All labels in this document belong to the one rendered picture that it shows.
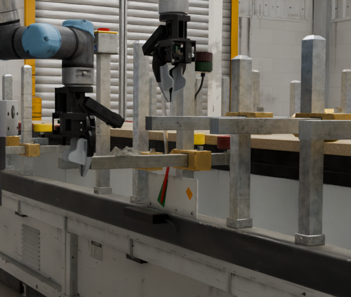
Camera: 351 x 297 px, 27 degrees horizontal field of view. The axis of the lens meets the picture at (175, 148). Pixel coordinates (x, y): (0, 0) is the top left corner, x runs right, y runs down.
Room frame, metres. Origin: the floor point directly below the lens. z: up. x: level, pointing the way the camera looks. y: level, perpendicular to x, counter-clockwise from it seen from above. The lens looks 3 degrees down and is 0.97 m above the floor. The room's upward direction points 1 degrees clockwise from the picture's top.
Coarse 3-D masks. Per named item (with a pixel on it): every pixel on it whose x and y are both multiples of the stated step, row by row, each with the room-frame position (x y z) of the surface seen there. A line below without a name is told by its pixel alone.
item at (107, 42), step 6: (96, 36) 2.35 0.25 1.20; (102, 36) 2.34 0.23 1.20; (108, 36) 2.35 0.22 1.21; (114, 36) 2.36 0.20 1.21; (96, 42) 2.34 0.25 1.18; (102, 42) 2.34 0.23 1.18; (108, 42) 2.35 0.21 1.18; (114, 42) 2.36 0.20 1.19; (102, 48) 2.34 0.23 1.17; (108, 48) 2.35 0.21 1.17; (114, 48) 2.36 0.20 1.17
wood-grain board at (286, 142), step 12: (120, 132) 2.70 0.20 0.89; (132, 132) 2.62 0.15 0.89; (156, 132) 2.47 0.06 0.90; (168, 132) 2.42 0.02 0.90; (204, 132) 2.46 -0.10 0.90; (216, 144) 2.15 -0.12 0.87; (252, 144) 2.00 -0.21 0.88; (264, 144) 1.96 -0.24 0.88; (276, 144) 1.91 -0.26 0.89; (288, 144) 1.87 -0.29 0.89; (324, 144) 1.76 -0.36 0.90; (336, 144) 1.72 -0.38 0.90; (348, 144) 1.69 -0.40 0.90
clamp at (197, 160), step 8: (176, 152) 1.93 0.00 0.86; (184, 152) 1.90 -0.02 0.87; (192, 152) 1.86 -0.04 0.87; (200, 152) 1.86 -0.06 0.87; (208, 152) 1.87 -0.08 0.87; (192, 160) 1.86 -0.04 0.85; (200, 160) 1.86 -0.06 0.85; (208, 160) 1.87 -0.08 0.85; (176, 168) 1.93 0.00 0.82; (184, 168) 1.90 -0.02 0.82; (192, 168) 1.86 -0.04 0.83; (200, 168) 1.86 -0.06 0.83; (208, 168) 1.87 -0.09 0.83
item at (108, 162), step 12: (96, 156) 1.77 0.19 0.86; (108, 156) 1.78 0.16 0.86; (120, 156) 1.79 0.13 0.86; (132, 156) 1.80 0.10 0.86; (144, 156) 1.82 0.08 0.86; (156, 156) 1.84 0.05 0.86; (168, 156) 1.85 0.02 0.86; (180, 156) 1.87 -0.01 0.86; (216, 156) 1.93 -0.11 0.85; (228, 156) 1.94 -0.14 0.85; (96, 168) 1.75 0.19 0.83; (108, 168) 1.77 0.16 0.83; (120, 168) 1.79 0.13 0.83
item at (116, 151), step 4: (116, 148) 1.81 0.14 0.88; (124, 148) 1.81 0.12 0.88; (128, 148) 1.81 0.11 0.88; (132, 148) 1.81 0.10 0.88; (112, 152) 1.80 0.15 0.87; (116, 152) 1.80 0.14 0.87; (120, 152) 1.78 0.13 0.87; (124, 152) 1.78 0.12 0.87; (128, 152) 1.79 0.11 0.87; (132, 152) 1.80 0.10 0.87; (136, 152) 1.81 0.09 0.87
